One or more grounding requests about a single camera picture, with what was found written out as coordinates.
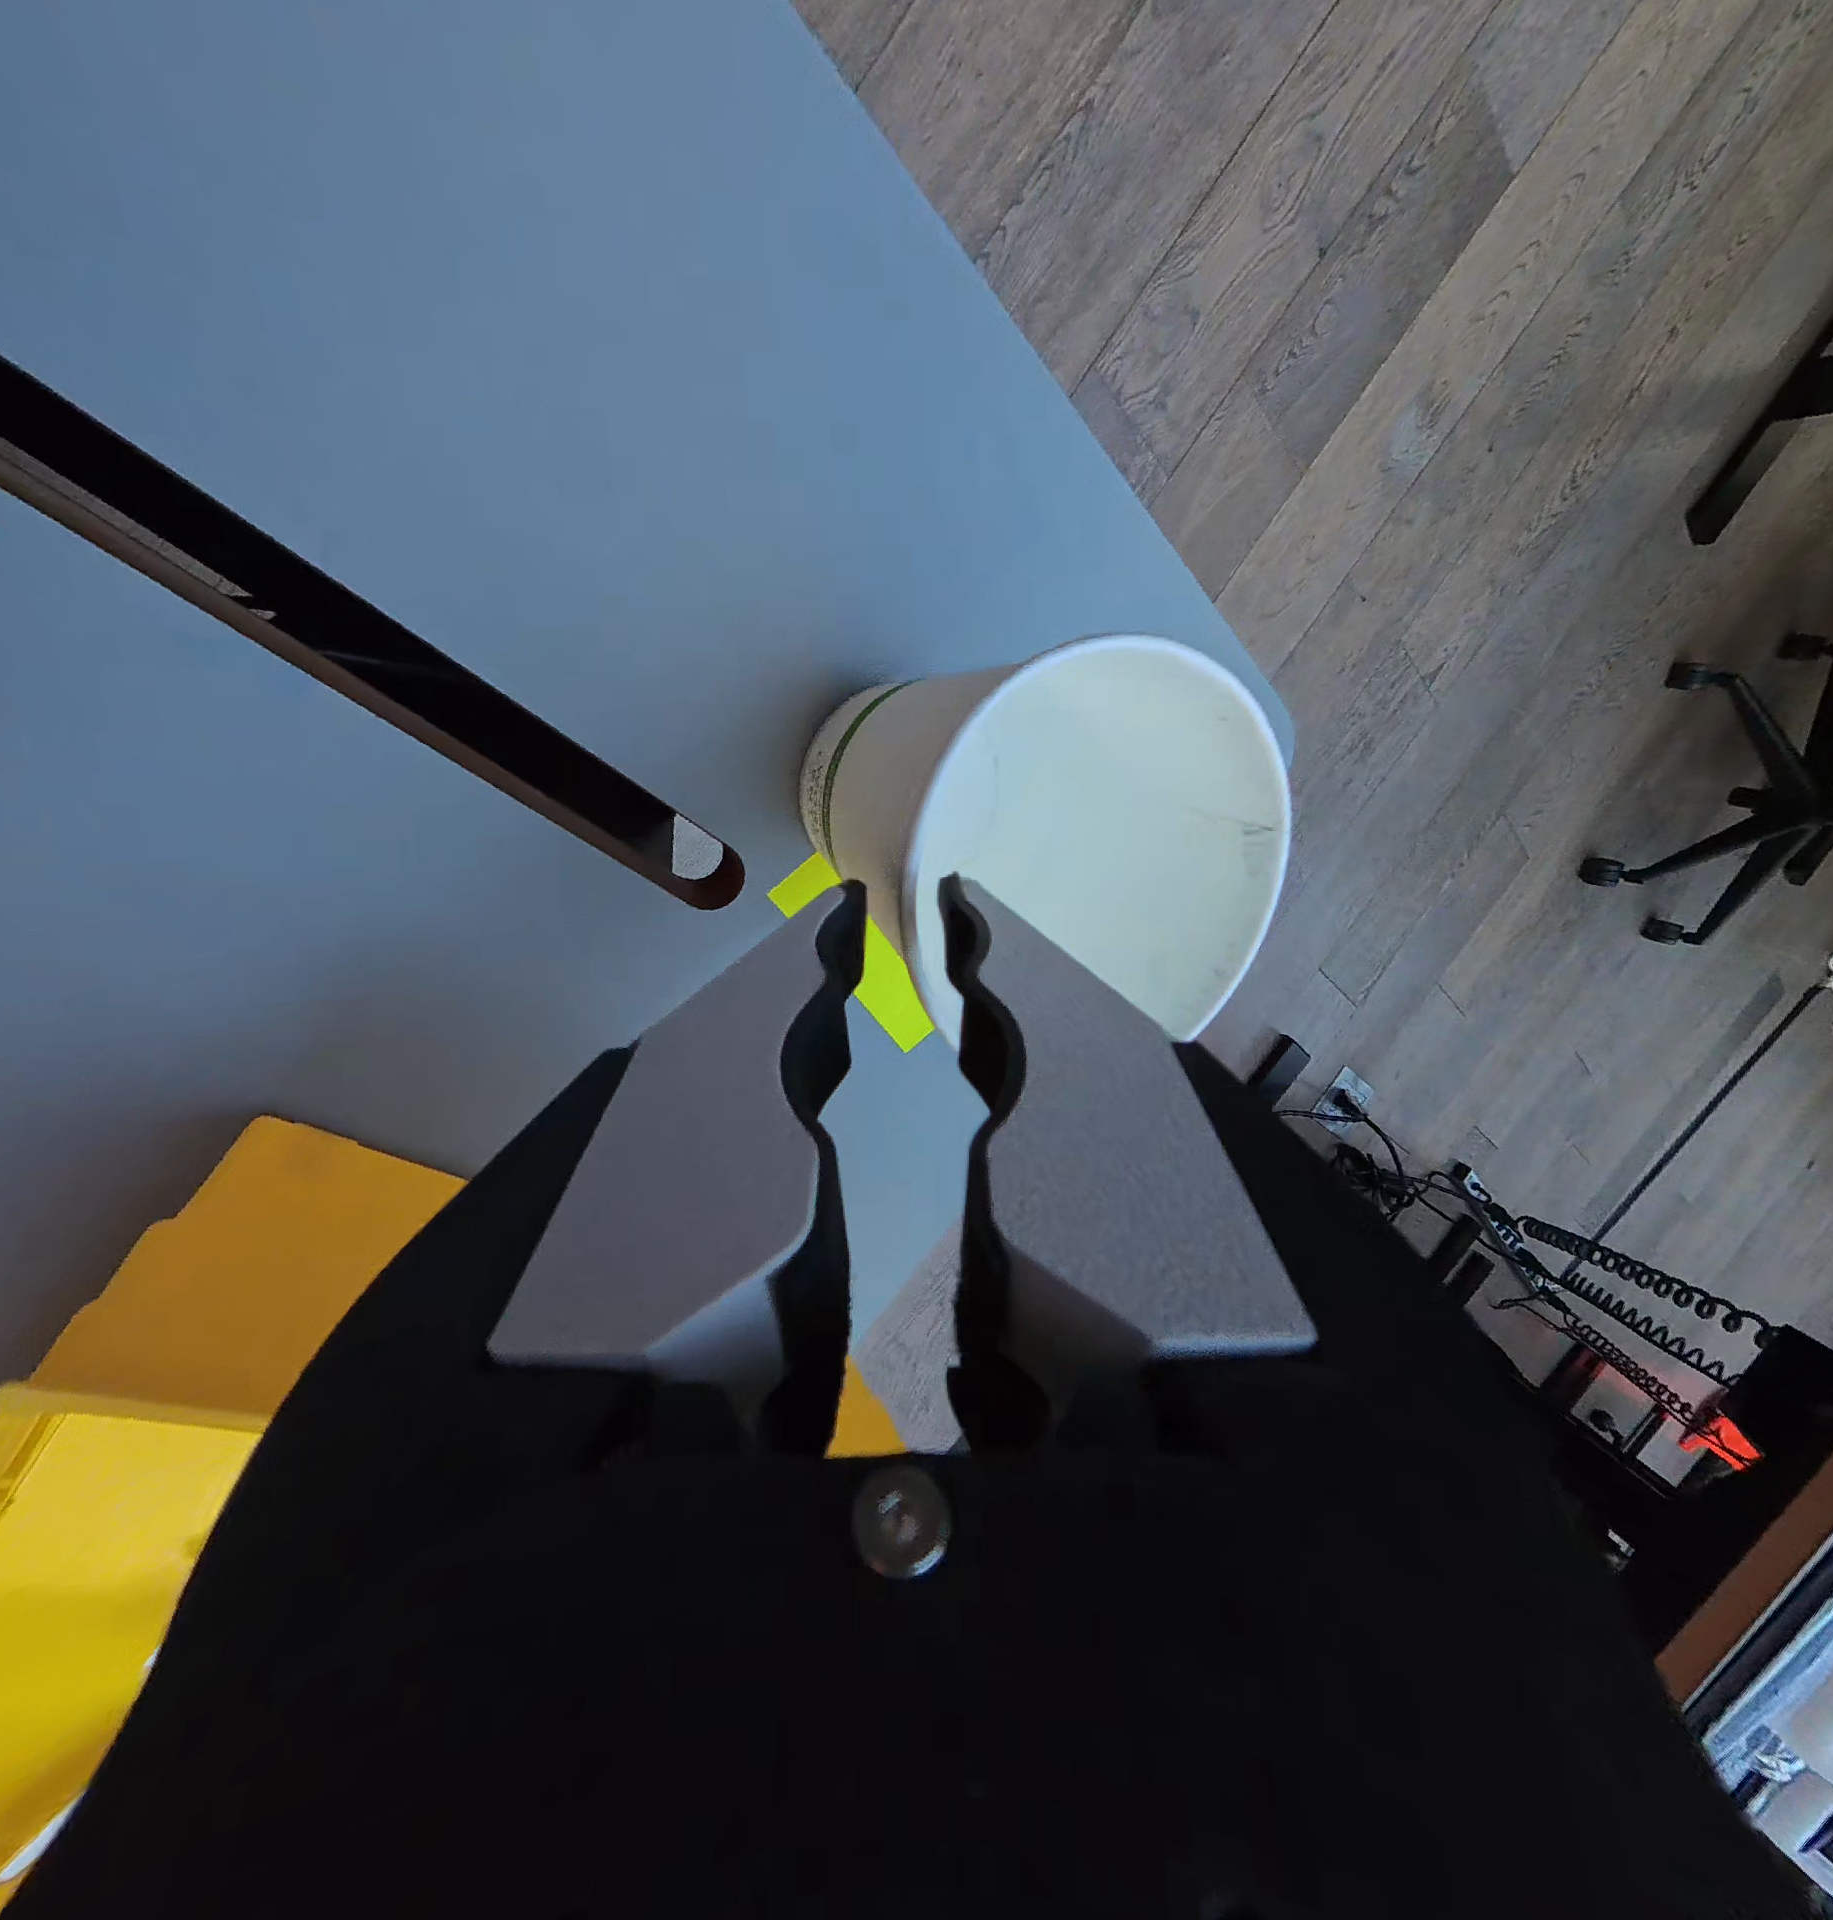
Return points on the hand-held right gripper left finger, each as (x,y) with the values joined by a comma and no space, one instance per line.
(676,1184)

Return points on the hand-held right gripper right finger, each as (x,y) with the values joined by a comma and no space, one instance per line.
(1125,1184)

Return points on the white paper cup green stripe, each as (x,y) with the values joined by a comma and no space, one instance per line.
(1095,841)

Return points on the yellow-green tape strip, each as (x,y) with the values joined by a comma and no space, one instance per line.
(888,988)

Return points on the black flat tray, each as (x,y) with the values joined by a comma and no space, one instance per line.
(331,639)

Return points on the red lit device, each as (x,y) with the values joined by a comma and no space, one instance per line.
(1725,1433)

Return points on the yellow plastic bin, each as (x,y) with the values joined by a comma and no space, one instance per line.
(106,1501)

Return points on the black office chair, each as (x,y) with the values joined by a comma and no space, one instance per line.
(1779,811)

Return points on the black table foot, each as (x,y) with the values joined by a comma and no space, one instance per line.
(1779,436)

